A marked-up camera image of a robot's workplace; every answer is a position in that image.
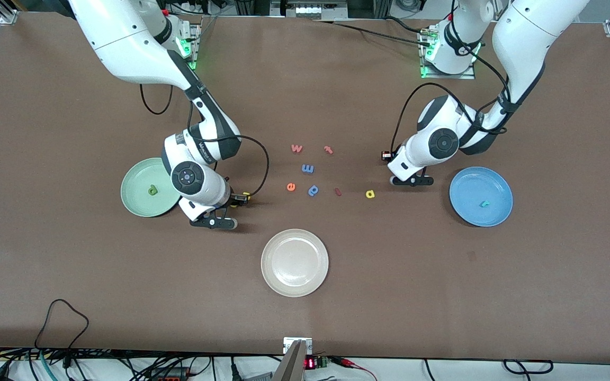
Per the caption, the green plate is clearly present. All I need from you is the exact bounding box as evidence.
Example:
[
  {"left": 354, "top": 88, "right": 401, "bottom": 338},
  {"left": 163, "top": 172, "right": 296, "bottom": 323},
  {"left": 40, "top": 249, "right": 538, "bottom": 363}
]
[{"left": 120, "top": 157, "right": 184, "bottom": 218}]

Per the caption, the blue plate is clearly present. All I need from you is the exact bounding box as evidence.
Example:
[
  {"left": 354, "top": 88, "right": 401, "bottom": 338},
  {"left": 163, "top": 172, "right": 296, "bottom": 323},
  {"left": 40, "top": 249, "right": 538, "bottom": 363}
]
[{"left": 449, "top": 166, "right": 514, "bottom": 228}]

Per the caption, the beige plate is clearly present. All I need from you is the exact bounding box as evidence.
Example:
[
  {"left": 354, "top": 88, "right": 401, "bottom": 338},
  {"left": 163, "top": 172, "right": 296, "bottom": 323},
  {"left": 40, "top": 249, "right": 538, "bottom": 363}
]
[{"left": 261, "top": 228, "right": 330, "bottom": 298}]

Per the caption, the white power strip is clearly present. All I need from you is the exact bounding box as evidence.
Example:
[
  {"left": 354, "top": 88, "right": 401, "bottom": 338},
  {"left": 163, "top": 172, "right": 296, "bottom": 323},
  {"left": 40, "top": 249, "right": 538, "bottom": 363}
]
[{"left": 271, "top": 0, "right": 349, "bottom": 21}]

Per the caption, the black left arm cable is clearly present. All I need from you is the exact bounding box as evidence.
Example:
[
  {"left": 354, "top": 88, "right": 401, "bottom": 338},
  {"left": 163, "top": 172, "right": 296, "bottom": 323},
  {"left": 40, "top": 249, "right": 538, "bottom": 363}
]
[{"left": 391, "top": 0, "right": 513, "bottom": 155}]

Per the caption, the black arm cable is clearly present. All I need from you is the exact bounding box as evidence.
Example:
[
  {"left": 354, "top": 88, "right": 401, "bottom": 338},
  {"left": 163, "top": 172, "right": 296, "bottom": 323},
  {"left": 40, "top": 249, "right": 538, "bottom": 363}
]
[
  {"left": 139, "top": 82, "right": 270, "bottom": 199},
  {"left": 391, "top": 0, "right": 513, "bottom": 155}
]

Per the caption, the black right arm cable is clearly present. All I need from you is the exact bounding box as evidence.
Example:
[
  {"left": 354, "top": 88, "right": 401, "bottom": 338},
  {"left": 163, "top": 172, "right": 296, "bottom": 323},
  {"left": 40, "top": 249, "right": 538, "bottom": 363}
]
[{"left": 139, "top": 82, "right": 270, "bottom": 199}]

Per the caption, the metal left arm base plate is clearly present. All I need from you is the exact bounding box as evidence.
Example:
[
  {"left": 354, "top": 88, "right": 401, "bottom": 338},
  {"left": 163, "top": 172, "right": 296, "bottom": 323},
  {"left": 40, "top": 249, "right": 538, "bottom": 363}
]
[{"left": 419, "top": 26, "right": 477, "bottom": 80}]

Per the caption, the black cable across table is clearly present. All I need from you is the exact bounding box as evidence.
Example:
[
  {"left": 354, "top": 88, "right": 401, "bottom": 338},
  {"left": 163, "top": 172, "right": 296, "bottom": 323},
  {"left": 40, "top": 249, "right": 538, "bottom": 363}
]
[{"left": 313, "top": 16, "right": 435, "bottom": 46}]

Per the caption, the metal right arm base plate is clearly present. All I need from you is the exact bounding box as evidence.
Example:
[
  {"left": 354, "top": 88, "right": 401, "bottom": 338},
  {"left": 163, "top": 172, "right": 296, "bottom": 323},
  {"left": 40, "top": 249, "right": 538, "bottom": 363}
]
[{"left": 167, "top": 21, "right": 201, "bottom": 74}]

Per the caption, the black looped thin cable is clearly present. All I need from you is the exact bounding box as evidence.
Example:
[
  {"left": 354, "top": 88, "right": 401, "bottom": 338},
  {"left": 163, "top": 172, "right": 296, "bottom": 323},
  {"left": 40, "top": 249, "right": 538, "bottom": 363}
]
[{"left": 34, "top": 299, "right": 89, "bottom": 352}]

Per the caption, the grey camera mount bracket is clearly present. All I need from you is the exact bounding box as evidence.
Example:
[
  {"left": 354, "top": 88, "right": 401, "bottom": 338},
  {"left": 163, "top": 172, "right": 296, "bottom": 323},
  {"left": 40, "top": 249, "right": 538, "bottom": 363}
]
[{"left": 272, "top": 337, "right": 313, "bottom": 381}]

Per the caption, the black coiled cable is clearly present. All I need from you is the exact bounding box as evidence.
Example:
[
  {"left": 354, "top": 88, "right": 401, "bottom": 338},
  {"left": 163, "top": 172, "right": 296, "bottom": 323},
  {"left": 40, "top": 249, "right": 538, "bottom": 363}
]
[{"left": 503, "top": 360, "right": 554, "bottom": 374}]

